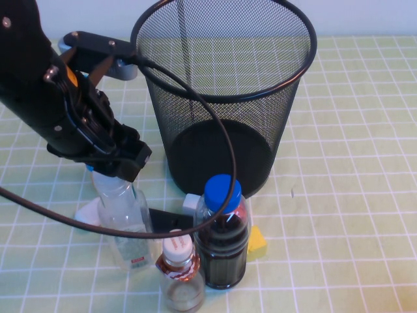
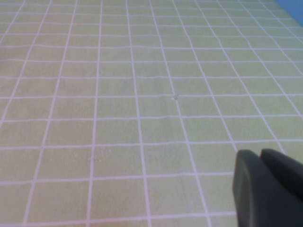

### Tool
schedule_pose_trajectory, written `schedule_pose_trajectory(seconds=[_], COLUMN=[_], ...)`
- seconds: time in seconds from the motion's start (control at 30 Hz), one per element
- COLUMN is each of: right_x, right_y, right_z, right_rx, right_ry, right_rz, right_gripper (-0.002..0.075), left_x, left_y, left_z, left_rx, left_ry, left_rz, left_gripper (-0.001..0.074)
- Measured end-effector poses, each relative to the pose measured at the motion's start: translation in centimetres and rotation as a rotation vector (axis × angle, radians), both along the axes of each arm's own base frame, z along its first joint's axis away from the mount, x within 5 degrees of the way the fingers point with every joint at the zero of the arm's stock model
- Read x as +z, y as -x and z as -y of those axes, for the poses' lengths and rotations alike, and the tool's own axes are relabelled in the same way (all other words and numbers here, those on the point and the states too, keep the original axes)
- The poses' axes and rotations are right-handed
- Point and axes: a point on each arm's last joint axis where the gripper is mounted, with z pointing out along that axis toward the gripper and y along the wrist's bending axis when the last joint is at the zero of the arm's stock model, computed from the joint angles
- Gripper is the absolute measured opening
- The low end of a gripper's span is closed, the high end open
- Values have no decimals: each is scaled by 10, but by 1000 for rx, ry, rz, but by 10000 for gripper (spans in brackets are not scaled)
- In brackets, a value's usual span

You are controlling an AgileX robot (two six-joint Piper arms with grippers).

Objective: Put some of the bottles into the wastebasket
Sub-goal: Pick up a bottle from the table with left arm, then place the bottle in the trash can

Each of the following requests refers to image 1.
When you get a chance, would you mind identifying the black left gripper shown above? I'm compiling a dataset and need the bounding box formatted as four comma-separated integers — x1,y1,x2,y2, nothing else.
47,73,152,183

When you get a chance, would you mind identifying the small bottle beige cap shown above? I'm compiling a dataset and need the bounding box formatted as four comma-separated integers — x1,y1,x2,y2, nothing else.
155,229,207,312

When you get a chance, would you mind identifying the black remote control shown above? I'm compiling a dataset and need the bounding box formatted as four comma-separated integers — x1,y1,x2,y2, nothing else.
148,208,196,234

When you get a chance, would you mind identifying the thick black camera cable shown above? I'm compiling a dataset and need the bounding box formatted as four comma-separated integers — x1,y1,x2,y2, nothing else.
0,53,238,238

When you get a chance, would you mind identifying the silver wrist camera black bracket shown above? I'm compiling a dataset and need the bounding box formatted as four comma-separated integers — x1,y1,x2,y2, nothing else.
57,31,139,82

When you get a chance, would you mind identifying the dark liquid bottle blue cap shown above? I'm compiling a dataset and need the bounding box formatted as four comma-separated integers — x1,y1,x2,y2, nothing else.
192,173,252,290

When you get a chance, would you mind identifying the small white cube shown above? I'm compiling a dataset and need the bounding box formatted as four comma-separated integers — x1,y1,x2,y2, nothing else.
181,192,201,216

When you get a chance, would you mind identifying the black mesh wastebasket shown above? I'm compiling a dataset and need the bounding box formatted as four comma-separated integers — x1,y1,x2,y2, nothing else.
130,0,317,200

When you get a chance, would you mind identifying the white earbud case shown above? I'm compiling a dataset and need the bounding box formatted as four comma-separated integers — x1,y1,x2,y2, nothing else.
74,197,102,229

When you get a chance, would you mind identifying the clear bottle white cap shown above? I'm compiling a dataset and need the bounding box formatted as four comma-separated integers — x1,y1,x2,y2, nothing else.
92,171,154,271

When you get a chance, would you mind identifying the yellow block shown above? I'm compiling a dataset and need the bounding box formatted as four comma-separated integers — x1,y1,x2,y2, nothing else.
246,225,268,261

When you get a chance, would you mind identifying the green white-grid tablecloth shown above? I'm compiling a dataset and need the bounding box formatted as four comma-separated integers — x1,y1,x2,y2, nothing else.
0,35,417,313

